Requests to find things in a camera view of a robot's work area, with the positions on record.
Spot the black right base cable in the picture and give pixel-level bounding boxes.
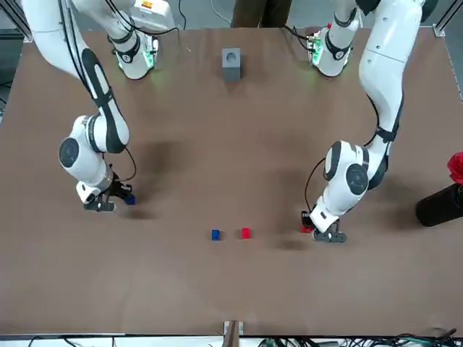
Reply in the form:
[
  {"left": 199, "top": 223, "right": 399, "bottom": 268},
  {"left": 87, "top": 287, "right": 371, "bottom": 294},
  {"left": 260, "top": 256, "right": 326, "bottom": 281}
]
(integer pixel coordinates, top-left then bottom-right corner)
[{"left": 153, "top": 25, "right": 182, "bottom": 38}]

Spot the black cylindrical vase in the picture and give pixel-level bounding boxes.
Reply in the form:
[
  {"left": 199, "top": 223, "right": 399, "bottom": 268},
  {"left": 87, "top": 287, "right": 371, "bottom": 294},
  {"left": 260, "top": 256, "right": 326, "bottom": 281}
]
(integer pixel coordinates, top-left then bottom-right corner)
[{"left": 415, "top": 181, "right": 463, "bottom": 228}]

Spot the grey box with round hole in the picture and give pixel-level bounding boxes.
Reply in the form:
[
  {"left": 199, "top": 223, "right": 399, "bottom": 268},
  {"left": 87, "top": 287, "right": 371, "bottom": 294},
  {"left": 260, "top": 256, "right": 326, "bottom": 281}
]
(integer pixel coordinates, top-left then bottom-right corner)
[{"left": 221, "top": 46, "right": 243, "bottom": 82}]

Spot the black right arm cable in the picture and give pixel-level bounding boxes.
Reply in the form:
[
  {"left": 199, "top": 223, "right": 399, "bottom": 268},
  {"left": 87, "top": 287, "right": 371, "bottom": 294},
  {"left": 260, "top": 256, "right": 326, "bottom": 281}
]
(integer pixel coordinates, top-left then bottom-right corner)
[{"left": 57, "top": 0, "right": 138, "bottom": 184}]

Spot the aluminium frame profile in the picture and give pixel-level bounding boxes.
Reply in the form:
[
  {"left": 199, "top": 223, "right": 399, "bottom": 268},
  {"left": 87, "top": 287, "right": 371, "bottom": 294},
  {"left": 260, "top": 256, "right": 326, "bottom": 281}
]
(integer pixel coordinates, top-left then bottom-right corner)
[
  {"left": 0, "top": 0, "right": 34, "bottom": 43},
  {"left": 433, "top": 0, "right": 463, "bottom": 38}
]

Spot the person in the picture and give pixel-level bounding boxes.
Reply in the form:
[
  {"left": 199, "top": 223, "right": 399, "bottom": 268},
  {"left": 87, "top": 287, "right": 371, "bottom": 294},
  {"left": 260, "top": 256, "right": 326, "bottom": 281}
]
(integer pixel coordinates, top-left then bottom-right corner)
[{"left": 230, "top": 0, "right": 287, "bottom": 30}]

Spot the black base cable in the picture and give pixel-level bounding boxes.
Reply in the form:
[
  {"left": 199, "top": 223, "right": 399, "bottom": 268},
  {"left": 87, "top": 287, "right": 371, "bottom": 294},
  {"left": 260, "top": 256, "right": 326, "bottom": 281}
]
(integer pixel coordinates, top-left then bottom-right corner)
[
  {"left": 284, "top": 23, "right": 316, "bottom": 50},
  {"left": 153, "top": 25, "right": 182, "bottom": 38}
]

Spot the tangle of black cables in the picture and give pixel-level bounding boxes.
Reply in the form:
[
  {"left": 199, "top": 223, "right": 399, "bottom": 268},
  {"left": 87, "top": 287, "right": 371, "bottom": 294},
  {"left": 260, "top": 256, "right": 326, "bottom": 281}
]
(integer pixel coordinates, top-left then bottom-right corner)
[{"left": 245, "top": 327, "right": 463, "bottom": 347}]

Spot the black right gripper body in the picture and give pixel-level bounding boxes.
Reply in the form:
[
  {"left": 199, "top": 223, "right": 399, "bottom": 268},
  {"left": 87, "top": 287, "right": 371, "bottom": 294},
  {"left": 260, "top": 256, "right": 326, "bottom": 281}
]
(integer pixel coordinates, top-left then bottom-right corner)
[{"left": 101, "top": 172, "right": 124, "bottom": 202}]

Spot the metal table post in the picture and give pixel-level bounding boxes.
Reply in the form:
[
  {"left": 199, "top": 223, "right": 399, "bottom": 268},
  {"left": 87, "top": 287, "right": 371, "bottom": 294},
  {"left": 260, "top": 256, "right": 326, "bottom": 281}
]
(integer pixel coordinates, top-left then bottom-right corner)
[{"left": 223, "top": 319, "right": 245, "bottom": 347}]

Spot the red rose bouquet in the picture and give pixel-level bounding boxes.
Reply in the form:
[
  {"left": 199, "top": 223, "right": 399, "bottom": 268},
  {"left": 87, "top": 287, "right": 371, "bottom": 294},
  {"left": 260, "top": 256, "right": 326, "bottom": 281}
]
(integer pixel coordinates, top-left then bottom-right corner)
[{"left": 446, "top": 151, "right": 463, "bottom": 184}]

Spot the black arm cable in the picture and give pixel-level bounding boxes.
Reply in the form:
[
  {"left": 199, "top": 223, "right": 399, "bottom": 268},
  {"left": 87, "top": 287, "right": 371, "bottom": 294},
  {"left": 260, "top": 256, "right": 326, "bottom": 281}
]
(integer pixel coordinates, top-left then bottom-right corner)
[
  {"left": 302, "top": 93, "right": 384, "bottom": 218},
  {"left": 57, "top": 0, "right": 138, "bottom": 184}
]

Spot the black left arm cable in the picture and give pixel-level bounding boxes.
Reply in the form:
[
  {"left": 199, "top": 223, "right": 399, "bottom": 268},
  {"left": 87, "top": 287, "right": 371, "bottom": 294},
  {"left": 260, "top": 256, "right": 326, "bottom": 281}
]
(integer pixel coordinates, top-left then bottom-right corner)
[{"left": 302, "top": 93, "right": 384, "bottom": 218}]

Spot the black left base cable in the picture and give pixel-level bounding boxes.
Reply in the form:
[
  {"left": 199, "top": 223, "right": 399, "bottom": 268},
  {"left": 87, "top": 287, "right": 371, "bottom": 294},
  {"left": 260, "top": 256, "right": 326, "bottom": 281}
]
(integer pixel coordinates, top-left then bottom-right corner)
[{"left": 284, "top": 23, "right": 316, "bottom": 50}]

